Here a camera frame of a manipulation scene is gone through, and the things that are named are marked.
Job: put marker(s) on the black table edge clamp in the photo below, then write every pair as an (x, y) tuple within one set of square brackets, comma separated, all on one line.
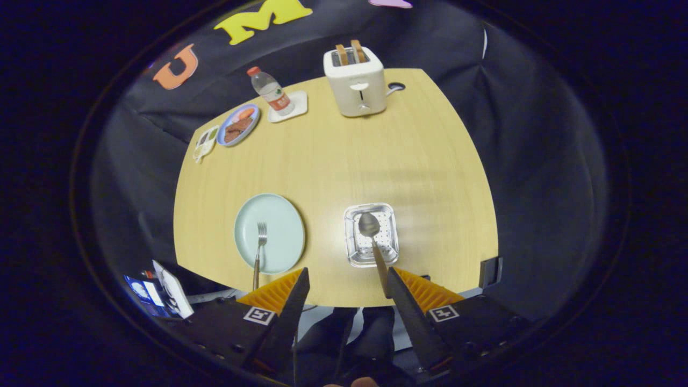
[(491, 272)]

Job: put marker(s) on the lit tablet screen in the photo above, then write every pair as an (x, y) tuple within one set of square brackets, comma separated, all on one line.
[(142, 290)]

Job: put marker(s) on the cream white toaster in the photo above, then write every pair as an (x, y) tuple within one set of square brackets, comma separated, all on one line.
[(360, 91)]

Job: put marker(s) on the orange food piece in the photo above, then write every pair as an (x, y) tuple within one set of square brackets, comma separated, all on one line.
[(246, 113)]

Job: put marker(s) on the clear water bottle red cap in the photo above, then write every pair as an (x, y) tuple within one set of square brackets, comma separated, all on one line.
[(271, 91)]

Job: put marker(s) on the black backdrop cloth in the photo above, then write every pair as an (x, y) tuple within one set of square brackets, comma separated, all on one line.
[(537, 161)]

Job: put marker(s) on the white square coaster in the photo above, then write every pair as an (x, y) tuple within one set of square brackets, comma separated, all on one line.
[(300, 101)]

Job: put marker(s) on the brown meat slice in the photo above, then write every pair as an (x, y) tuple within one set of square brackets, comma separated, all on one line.
[(236, 130)]

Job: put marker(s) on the white flat board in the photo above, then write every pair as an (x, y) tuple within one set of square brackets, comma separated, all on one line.
[(174, 293)]

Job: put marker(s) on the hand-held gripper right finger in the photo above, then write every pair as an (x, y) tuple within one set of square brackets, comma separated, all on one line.
[(411, 317)]

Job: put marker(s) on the white divided sauce dish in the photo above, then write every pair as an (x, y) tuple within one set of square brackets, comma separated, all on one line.
[(207, 138)]

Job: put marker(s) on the blue food plate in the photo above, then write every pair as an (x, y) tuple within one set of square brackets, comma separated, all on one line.
[(223, 141)]

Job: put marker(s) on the pale green plate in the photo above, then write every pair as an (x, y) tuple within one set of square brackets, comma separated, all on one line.
[(282, 231)]

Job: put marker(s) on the thin brown toast slice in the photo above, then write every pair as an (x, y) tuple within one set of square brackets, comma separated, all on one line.
[(342, 55)]

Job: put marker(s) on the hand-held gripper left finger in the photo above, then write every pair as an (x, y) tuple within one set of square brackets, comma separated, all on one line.
[(287, 317)]

